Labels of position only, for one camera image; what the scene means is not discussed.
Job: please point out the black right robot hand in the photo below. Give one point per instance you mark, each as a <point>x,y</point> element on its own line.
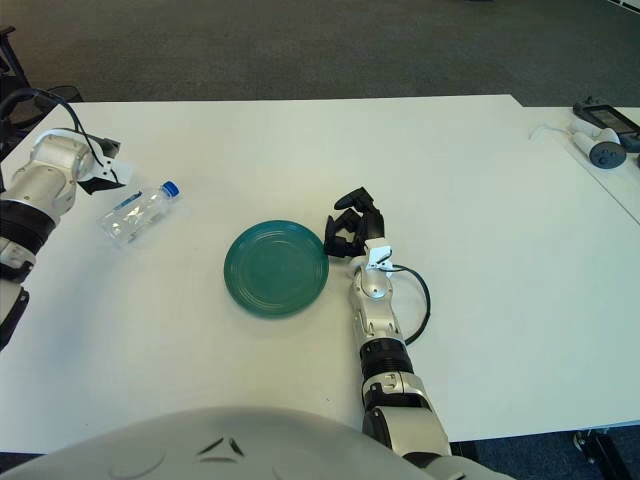
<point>372,225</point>

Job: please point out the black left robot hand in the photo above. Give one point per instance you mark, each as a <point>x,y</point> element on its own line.
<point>100,186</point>

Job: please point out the clear bottle with blue cap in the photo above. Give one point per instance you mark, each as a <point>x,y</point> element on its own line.
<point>135,215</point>

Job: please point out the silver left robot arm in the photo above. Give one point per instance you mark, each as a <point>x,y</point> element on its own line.
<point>50,165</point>

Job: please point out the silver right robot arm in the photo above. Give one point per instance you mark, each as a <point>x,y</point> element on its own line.
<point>372,290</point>

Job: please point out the green round plate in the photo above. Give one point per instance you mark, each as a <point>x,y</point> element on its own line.
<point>275,270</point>

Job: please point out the black office chair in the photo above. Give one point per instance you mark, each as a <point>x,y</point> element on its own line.
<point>15,112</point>

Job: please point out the white grey VR controller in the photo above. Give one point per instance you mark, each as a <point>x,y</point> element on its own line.
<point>607,155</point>

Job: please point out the black handheld device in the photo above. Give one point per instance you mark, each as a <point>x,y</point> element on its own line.
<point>607,120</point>

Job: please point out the grey robot torso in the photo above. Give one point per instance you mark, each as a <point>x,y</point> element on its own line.
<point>225,445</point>

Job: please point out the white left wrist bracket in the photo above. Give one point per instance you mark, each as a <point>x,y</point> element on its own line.
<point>120,172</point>

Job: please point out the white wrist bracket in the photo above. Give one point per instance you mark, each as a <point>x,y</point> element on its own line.
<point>379,252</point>
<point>120,172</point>

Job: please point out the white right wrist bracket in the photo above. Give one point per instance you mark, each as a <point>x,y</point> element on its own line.
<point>379,252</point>

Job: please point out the black wheeled frame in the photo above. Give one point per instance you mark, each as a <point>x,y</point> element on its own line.
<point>607,450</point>

